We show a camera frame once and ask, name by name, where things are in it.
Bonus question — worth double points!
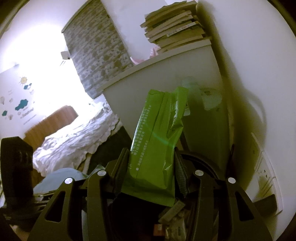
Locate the green snack package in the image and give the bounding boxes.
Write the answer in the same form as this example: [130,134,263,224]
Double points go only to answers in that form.
[121,86,188,207]

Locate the white milk carton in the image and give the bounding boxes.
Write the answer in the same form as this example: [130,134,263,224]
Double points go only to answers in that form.
[159,201,186,223]

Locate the black round trash bin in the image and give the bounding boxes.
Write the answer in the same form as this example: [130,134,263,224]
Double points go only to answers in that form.
[110,150,223,240]

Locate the round grey table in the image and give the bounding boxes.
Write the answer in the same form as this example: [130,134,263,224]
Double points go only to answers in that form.
[32,167,107,197]

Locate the black power adapter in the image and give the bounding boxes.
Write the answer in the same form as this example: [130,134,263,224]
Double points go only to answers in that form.
[253,194,278,217]

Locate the bed with white duvet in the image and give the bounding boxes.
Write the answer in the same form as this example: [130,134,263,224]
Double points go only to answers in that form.
[33,94,123,177]

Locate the red snack wrapper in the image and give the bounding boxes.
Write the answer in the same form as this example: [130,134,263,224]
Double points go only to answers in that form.
[153,223,166,237]

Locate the brown wooden headboard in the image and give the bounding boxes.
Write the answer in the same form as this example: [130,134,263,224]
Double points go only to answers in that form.
[23,105,78,151]

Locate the white cabinet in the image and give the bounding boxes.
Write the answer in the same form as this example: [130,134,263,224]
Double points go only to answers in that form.
[100,40,230,170]

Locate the patterned window curtain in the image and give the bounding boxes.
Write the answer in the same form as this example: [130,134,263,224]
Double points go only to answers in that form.
[62,1,133,99]

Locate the stack of books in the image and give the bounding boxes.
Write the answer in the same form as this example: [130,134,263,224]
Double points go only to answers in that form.
[140,1,211,54]

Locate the white wall power strip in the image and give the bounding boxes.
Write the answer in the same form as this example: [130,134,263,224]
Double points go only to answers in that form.
[250,132,283,215]

